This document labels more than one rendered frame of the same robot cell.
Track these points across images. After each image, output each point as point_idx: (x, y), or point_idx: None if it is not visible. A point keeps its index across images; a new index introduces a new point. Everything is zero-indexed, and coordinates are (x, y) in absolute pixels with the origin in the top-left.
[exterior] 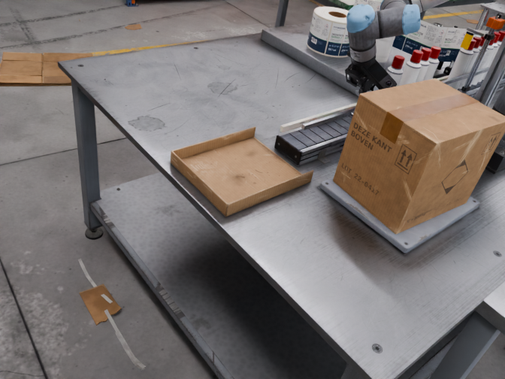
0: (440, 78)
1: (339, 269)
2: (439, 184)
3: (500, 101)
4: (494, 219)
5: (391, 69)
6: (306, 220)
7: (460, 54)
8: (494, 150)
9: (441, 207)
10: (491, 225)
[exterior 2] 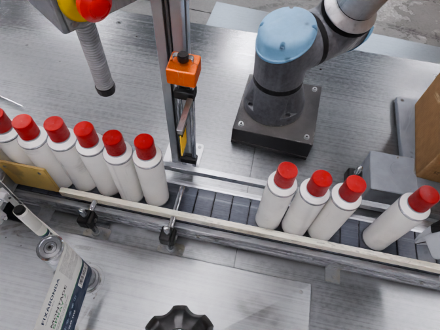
0: (163, 209)
1: None
2: None
3: (301, 76)
4: (393, 87)
5: (429, 209)
6: None
7: (160, 165)
8: (317, 95)
9: None
10: (405, 87)
